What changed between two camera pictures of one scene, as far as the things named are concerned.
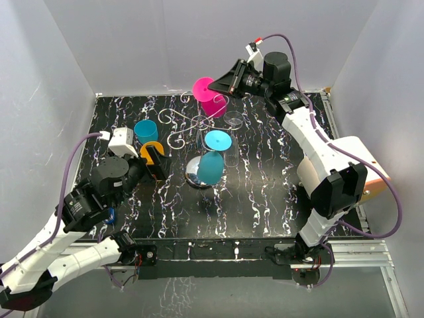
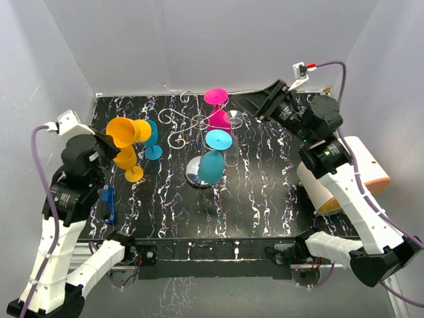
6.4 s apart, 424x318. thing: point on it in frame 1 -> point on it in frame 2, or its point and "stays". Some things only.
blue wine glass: (211, 163) stays
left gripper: (160, 169) -> (108, 140)
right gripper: (230, 83) -> (261, 103)
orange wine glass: (145, 154) -> (126, 132)
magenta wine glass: (213, 103) -> (217, 96)
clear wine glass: (232, 120) stays
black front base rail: (211, 258) stays
